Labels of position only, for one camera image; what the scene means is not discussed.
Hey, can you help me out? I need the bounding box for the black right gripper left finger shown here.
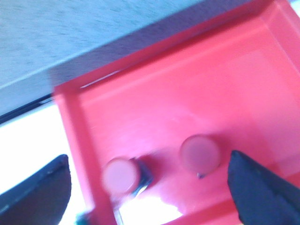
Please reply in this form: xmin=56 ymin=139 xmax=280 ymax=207
xmin=0 ymin=154 xmax=72 ymax=225

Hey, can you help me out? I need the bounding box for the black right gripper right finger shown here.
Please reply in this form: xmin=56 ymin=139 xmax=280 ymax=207
xmin=227 ymin=150 xmax=300 ymax=225

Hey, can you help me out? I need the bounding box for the red plastic tray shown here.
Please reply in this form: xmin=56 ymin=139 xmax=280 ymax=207
xmin=54 ymin=0 xmax=300 ymax=225

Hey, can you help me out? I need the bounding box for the red mushroom push button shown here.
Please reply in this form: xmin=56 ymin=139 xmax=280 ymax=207
xmin=180 ymin=135 xmax=221 ymax=179
xmin=101 ymin=157 xmax=153 ymax=197

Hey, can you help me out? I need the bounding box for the green conveyor belt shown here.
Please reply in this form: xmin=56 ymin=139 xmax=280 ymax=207
xmin=74 ymin=211 xmax=90 ymax=225

